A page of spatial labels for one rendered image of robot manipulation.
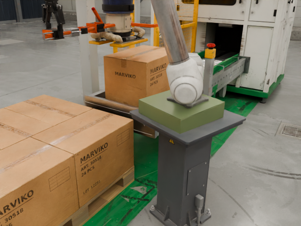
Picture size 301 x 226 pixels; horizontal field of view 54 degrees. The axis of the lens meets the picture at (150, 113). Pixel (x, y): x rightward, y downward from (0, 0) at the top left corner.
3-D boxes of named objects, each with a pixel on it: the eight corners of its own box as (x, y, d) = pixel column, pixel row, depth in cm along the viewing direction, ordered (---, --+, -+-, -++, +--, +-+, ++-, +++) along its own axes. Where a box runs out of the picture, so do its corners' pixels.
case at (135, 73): (143, 85, 293) (143, 45, 278) (179, 92, 275) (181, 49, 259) (105, 103, 245) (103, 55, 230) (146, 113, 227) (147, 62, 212)
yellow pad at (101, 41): (117, 37, 237) (117, 31, 235) (127, 38, 232) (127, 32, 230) (88, 43, 210) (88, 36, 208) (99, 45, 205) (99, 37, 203)
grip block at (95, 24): (94, 30, 198) (93, 21, 196) (105, 32, 194) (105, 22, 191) (85, 32, 192) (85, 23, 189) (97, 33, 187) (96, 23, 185)
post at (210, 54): (198, 154, 279) (208, 47, 240) (205, 155, 276) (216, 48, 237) (195, 157, 274) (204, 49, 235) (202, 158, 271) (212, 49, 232)
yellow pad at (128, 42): (137, 39, 228) (137, 32, 226) (148, 41, 223) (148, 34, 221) (109, 46, 201) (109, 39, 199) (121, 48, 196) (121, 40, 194)
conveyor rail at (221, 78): (240, 71, 406) (242, 58, 398) (243, 71, 403) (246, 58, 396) (151, 135, 225) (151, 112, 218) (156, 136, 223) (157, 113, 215)
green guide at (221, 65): (235, 59, 404) (236, 53, 401) (243, 60, 399) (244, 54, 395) (183, 90, 279) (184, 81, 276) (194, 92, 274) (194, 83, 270)
